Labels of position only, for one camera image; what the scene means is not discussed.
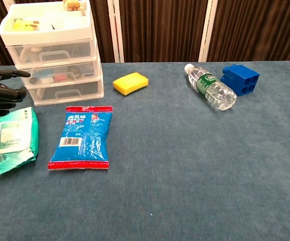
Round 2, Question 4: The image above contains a blue red snack bag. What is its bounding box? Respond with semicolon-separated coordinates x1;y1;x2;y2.
47;105;113;171

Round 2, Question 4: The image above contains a yellow sponge with green pad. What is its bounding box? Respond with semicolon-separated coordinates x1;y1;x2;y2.
112;72;150;96

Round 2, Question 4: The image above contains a white plastic drawer organizer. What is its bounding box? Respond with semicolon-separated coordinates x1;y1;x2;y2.
0;0;105;106

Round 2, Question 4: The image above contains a clear green-label water bottle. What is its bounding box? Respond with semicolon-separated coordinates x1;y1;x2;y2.
184;63;237;111

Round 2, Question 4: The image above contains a white partition frame post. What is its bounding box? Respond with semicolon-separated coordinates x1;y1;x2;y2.
2;0;17;13
198;0;219;63
106;0;125;63

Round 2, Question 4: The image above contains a teal table cover mat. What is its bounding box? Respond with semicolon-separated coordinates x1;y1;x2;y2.
0;60;290;241

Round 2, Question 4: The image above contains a white plastic drawer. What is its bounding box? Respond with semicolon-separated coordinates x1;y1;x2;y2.
17;60;102;89

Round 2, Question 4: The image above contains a blue plastic building block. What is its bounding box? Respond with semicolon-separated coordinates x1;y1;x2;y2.
220;64;260;97

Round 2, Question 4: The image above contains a green wet wipes pack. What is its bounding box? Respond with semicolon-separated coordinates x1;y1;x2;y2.
0;106;40;179

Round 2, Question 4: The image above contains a clear drawer with white contents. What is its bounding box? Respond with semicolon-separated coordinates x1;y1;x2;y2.
6;39;98;69

